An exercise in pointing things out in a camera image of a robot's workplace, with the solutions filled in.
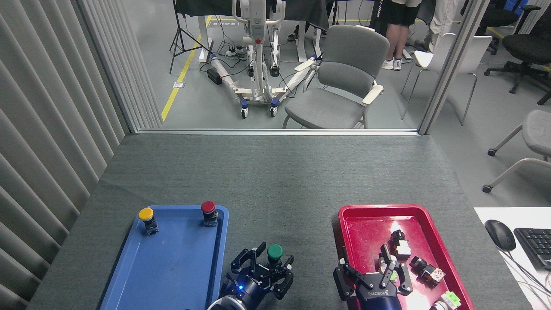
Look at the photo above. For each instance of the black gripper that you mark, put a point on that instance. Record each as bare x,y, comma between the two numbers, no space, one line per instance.
252,286
379,295

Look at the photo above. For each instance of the green push button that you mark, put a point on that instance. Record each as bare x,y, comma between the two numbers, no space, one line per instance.
274,253

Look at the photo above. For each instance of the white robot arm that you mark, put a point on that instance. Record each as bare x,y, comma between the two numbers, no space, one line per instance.
224,305

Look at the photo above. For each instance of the red push button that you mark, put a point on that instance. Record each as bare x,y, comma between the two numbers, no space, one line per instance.
209,213

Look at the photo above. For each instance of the yellow push button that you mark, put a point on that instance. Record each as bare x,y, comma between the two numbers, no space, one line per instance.
147,219

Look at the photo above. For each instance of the red plastic tray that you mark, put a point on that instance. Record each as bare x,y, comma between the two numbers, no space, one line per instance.
370,232

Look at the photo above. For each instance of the blue plastic tray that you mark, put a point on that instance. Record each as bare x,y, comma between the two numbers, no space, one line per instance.
172,267

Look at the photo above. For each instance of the black computer mouse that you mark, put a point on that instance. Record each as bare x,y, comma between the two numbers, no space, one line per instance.
500,234

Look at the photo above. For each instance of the white desk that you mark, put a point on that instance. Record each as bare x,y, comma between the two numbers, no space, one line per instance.
523,284

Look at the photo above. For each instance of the black keyboard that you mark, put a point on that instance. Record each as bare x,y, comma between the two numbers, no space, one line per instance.
536,245

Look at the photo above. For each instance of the black power adapter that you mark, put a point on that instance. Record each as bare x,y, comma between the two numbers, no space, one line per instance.
214,76

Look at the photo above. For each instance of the grey padded armchair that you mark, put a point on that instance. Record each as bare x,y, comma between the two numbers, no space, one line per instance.
344,73

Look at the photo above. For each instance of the white stand on wheels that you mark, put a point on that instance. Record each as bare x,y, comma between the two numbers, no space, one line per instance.
257,56

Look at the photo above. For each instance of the grey chair on castors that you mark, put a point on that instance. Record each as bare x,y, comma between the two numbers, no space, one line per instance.
536,133

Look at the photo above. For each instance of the white power strip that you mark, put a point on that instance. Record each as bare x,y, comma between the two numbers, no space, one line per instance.
233,51

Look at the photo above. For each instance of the white plastic chair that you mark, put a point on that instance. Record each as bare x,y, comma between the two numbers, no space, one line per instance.
467,54

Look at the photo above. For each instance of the black tripod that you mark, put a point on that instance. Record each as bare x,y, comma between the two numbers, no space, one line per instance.
180,38

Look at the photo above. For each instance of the person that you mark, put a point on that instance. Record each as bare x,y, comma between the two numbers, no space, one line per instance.
443,21
399,26

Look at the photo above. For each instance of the black office chair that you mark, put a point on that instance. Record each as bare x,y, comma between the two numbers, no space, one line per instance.
499,17
527,47

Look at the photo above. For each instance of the silver-tipped switch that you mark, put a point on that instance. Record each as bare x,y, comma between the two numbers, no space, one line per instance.
382,263

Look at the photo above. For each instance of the black and white switch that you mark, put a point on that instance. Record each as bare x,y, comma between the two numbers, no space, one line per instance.
401,246

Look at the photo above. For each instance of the black and orange switch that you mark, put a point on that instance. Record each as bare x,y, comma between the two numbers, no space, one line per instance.
428,269

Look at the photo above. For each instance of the green and white switch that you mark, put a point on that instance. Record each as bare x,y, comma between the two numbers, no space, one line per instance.
448,300

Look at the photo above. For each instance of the silver frame rail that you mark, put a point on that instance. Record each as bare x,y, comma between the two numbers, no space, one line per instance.
275,131

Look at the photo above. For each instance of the silver frame post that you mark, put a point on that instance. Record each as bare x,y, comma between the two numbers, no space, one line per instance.
452,64

